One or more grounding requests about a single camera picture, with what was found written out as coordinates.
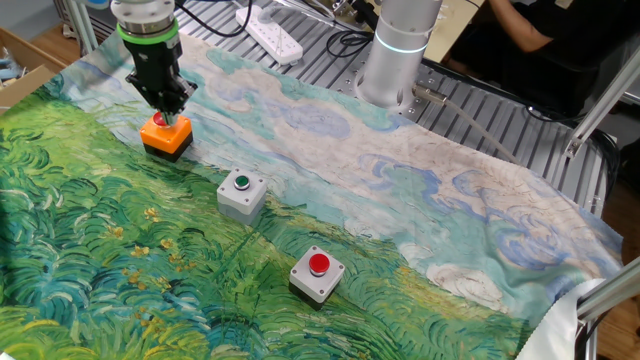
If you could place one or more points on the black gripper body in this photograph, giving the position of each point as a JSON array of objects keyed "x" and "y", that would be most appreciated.
[{"x": 157, "y": 67}]

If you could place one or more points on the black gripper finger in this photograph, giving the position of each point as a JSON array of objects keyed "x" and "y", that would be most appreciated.
[
  {"x": 184, "y": 97},
  {"x": 147, "y": 90}
]

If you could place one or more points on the orange box red button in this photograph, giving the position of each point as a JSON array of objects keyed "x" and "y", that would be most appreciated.
[{"x": 165, "y": 140}]

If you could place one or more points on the grey box green button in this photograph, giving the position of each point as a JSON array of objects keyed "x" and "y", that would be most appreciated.
[{"x": 240, "y": 200}]

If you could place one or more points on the white black box red button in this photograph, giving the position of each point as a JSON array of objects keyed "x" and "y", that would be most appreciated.
[{"x": 312, "y": 282}]

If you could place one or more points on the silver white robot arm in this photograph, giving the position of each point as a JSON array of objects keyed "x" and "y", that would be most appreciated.
[{"x": 395, "y": 75}]

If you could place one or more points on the white power strip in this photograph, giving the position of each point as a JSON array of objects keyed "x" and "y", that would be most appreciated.
[{"x": 275, "y": 40}]

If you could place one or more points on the brown cardboard box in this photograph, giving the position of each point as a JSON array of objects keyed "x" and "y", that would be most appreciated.
[{"x": 30, "y": 85}]

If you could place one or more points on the green blue painting cloth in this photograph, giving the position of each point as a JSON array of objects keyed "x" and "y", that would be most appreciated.
[{"x": 400, "y": 200}]

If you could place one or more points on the tan cardboard sheet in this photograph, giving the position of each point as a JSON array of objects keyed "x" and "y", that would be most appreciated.
[{"x": 450, "y": 30}]

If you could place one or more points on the person in black shirt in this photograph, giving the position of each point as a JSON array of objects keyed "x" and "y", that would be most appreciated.
[{"x": 550, "y": 40}]

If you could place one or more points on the white satin cloth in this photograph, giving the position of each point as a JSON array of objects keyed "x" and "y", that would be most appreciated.
[{"x": 555, "y": 325}]

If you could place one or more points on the aluminium frame post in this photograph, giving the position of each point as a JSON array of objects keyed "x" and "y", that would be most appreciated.
[
  {"x": 610, "y": 292},
  {"x": 82, "y": 25},
  {"x": 600, "y": 105}
]

